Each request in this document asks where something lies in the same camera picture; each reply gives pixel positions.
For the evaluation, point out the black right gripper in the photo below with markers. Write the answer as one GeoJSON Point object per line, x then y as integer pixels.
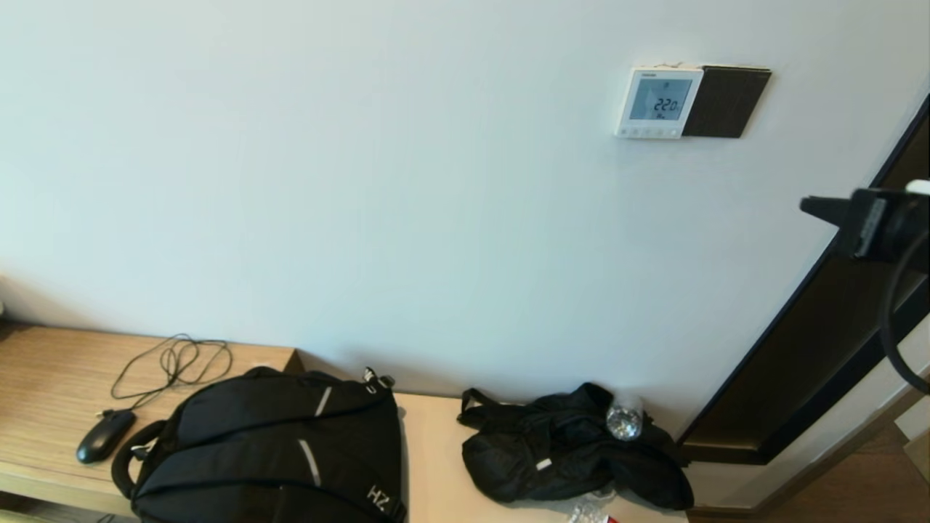
{"type": "Point", "coordinates": [879, 221]}

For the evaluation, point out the clear plastic water bottle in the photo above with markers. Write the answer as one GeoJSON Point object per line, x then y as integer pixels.
{"type": "Point", "coordinates": [623, 423]}

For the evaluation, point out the crumpled clear plastic wrapper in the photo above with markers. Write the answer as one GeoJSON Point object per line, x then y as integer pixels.
{"type": "Point", "coordinates": [588, 512]}

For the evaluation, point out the black computer mouse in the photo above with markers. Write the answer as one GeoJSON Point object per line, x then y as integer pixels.
{"type": "Point", "coordinates": [105, 436]}

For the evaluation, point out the dark brown wall switch plate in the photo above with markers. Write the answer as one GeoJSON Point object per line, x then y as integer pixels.
{"type": "Point", "coordinates": [726, 102]}

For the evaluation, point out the black backpack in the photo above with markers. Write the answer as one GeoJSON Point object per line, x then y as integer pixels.
{"type": "Point", "coordinates": [276, 450]}

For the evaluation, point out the crumpled black fabric bag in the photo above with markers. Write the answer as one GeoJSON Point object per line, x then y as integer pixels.
{"type": "Point", "coordinates": [552, 457]}

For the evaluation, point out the wooden desk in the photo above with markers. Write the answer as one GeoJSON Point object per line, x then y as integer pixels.
{"type": "Point", "coordinates": [51, 385]}

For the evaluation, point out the white wall thermostat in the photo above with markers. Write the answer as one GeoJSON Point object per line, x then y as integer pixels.
{"type": "Point", "coordinates": [647, 129]}

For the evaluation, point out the dark brown door frame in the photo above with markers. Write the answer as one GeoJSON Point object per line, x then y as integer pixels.
{"type": "Point", "coordinates": [799, 378]}

